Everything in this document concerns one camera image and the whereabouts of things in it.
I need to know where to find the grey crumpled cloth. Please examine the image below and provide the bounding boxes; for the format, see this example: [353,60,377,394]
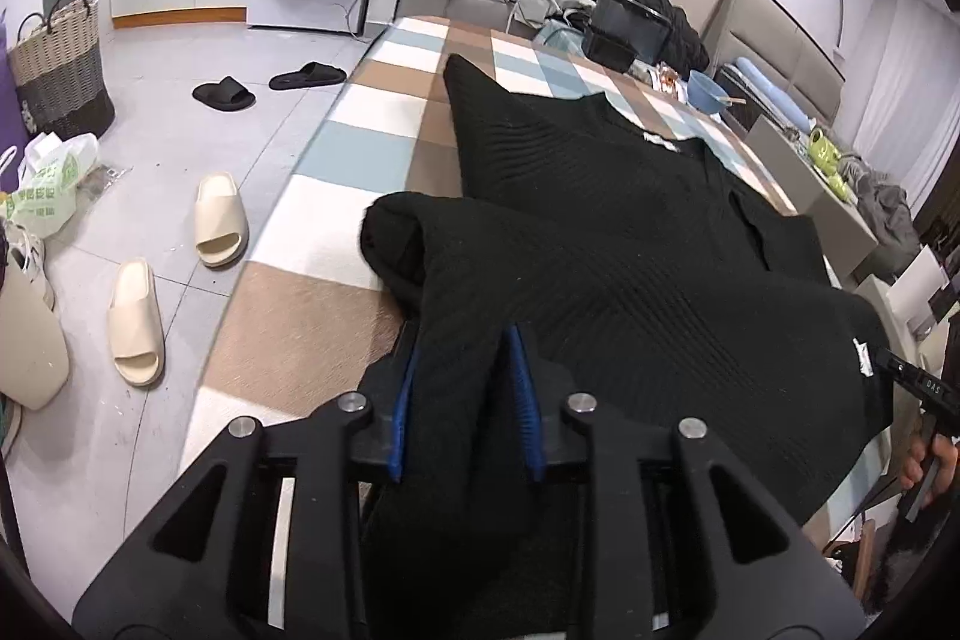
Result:
[840,152,925,281]

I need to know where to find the white sneaker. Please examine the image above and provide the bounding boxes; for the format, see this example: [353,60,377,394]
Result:
[4,220,57,311]

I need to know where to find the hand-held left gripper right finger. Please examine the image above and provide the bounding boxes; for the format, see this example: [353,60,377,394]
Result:
[501,323,890,640]

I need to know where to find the small black basket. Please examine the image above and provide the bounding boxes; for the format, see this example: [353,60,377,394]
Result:
[581,29,638,73]

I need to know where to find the red white snack packets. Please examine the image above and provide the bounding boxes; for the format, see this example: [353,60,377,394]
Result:
[651,62,692,103]

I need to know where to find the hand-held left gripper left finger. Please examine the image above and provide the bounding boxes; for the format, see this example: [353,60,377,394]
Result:
[71,326,422,640]

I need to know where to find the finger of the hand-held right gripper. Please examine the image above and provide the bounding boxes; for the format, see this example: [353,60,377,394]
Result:
[870,346,960,420]

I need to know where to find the grey side table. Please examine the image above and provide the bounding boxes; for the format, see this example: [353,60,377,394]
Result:
[742,111,878,283]

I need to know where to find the black knit sweater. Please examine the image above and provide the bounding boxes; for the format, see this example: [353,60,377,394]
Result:
[358,53,897,640]

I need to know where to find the checked blanket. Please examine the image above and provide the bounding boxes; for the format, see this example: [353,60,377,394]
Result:
[180,15,837,640]

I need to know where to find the person's right forearm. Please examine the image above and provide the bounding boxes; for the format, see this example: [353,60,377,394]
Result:
[874,497,960,618]

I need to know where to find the blue bowl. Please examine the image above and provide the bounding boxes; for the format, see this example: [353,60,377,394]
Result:
[686,70,734,116]

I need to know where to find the black slipper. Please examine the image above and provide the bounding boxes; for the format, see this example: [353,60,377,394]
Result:
[268,61,347,91]
[192,76,257,110]

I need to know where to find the black jacket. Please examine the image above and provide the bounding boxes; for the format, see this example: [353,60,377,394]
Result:
[559,0,710,75]

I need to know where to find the person's right hand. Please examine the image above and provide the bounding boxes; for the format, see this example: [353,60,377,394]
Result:
[896,434,960,506]

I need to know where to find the large black box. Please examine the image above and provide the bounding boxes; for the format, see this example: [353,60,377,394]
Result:
[591,0,674,65]

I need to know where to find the beige slipper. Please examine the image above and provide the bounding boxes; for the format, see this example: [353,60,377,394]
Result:
[194,173,249,268]
[107,259,166,388]

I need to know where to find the green white plastic bag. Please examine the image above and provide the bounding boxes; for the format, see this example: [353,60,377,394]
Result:
[0,132,101,240]

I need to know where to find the white cardboard box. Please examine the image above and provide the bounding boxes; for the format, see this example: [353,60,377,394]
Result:
[855,250,947,342]

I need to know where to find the woven laundry basket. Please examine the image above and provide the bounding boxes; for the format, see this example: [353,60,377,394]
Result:
[7,0,117,140]

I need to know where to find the large green toy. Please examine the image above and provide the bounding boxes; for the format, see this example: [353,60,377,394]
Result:
[806,128,842,170]

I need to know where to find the blue roll pillow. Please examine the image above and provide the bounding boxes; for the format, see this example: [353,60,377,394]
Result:
[735,56,812,133]

